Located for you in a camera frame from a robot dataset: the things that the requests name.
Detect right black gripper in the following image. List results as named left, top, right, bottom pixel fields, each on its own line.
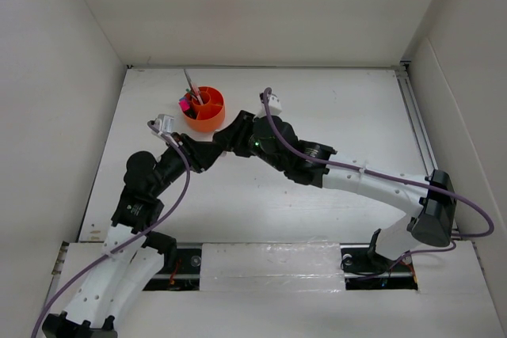
left=212, top=111, right=286, bottom=173

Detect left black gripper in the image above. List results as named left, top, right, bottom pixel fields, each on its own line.
left=151, top=131, right=221, bottom=196

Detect pink cap black highlighter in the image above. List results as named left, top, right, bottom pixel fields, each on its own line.
left=178, top=99, right=192, bottom=114

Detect pink transparent pen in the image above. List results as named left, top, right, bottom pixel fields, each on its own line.
left=191, top=85, right=204, bottom=104

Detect black handled scissors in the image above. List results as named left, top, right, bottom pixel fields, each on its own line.
left=183, top=69, right=196, bottom=96

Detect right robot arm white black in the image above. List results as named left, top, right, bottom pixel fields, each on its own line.
left=213, top=112, right=456, bottom=272

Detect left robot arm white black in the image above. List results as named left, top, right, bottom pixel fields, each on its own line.
left=42, top=133, right=223, bottom=337

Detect orange round divided container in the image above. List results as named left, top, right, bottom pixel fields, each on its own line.
left=184, top=86, right=226, bottom=133

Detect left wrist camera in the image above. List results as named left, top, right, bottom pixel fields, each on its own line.
left=147, top=114, right=174, bottom=138

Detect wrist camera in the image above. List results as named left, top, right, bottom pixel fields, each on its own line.
left=256, top=93, right=282, bottom=118
left=147, top=114, right=174, bottom=138

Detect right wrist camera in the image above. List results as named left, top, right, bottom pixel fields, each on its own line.
left=256, top=93, right=282, bottom=118

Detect metal rail at table front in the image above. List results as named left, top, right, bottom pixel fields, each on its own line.
left=144, top=242, right=418, bottom=294

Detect aluminium rail right side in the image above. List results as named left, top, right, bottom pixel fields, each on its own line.
left=394, top=65, right=456, bottom=247

